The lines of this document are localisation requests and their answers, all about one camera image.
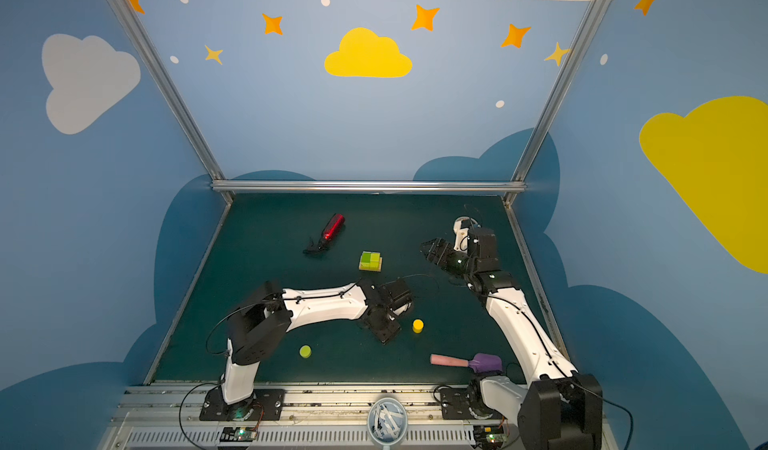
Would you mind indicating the red metal bottle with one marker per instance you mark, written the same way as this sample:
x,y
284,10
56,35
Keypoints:
x,y
327,235

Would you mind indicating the aluminium frame post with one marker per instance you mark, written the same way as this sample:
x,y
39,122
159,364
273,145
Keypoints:
x,y
580,44
139,37

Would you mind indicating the pink purple brush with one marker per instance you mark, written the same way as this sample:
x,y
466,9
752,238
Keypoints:
x,y
462,361

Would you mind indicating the green cylinder block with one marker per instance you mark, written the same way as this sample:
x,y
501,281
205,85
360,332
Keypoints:
x,y
305,351

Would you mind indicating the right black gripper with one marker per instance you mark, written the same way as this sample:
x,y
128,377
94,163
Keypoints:
x,y
442,255

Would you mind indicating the aluminium frame right post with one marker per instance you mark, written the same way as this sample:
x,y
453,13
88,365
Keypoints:
x,y
580,44

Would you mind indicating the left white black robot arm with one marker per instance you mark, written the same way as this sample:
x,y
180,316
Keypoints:
x,y
256,327

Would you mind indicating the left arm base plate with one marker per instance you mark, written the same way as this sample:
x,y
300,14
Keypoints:
x,y
261,405

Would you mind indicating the green circuit board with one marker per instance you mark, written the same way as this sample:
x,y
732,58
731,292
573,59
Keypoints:
x,y
240,435
489,437

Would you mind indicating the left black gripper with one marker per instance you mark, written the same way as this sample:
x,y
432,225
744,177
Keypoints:
x,y
387,316

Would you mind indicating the aluminium frame left post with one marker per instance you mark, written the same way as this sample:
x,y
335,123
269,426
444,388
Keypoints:
x,y
139,37

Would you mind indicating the aluminium front rail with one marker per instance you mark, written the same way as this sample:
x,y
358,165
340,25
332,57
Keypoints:
x,y
314,416

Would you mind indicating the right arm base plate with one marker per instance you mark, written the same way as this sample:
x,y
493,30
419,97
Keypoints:
x,y
456,403

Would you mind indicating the left green circuit board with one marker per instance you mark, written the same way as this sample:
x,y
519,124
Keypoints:
x,y
240,435

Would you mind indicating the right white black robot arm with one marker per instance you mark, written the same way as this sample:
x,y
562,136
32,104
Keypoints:
x,y
558,407

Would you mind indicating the round bowl with white pieces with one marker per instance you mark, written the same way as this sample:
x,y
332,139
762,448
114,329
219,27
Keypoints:
x,y
387,423

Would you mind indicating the aluminium frame rear bar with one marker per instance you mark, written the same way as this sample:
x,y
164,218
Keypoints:
x,y
368,187

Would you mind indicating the right green circuit board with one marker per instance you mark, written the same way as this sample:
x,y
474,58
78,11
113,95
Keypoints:
x,y
489,437

